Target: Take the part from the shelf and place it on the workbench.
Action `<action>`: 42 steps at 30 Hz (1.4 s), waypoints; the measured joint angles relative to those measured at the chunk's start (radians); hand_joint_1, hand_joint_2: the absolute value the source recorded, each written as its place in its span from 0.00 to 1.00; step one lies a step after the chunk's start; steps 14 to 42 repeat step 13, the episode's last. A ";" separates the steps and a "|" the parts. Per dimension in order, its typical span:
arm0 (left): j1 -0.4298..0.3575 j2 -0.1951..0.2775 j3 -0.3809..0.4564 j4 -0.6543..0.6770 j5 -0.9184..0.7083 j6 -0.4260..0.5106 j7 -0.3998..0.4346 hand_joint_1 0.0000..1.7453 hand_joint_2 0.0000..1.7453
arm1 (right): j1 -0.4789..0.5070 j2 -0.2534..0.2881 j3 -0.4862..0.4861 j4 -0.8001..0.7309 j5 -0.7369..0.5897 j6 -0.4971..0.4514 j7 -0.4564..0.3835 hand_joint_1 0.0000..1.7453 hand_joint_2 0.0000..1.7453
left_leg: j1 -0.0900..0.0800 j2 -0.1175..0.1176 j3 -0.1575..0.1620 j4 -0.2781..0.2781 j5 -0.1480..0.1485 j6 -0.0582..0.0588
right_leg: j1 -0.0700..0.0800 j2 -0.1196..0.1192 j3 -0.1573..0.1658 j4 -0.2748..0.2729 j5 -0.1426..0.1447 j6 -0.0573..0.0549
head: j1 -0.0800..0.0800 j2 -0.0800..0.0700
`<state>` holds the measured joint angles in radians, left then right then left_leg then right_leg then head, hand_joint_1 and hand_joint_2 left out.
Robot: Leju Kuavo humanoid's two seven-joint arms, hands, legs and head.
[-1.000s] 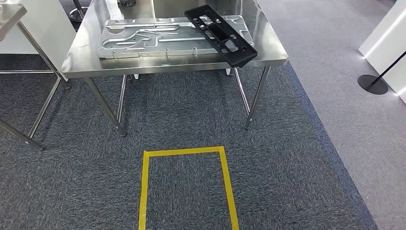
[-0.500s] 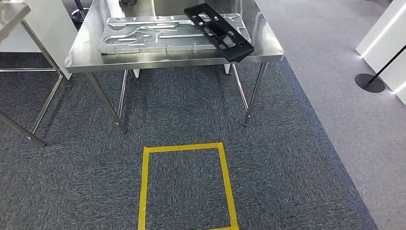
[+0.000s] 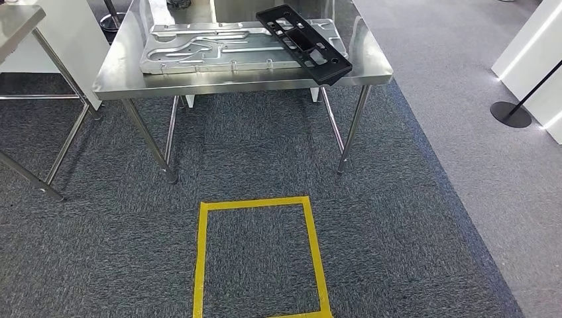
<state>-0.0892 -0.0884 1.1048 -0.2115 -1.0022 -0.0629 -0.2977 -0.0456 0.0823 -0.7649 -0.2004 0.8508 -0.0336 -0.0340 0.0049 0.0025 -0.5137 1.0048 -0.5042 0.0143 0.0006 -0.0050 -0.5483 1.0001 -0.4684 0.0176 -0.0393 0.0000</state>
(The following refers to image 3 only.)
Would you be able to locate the stamped aluminium plate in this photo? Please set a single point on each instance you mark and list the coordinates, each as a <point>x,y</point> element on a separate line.
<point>197,55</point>

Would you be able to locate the steel stanchion with round base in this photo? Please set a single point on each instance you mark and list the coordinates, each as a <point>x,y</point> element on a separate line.
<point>112,19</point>

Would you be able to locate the white cabinet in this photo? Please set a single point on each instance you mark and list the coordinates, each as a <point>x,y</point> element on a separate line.
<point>79,44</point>

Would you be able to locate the stainless steel workbench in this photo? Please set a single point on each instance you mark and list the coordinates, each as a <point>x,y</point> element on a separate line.
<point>241,83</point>

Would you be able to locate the black stanchion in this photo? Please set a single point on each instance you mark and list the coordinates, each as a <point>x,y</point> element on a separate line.
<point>509,115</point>

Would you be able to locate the black plastic panel part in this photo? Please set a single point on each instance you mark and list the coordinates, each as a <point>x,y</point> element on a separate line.
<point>325,61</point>

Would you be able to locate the white display plinth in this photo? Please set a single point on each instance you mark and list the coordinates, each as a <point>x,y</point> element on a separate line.
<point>531,48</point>

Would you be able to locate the steel side table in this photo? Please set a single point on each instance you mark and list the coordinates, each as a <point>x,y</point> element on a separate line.
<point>17,26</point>

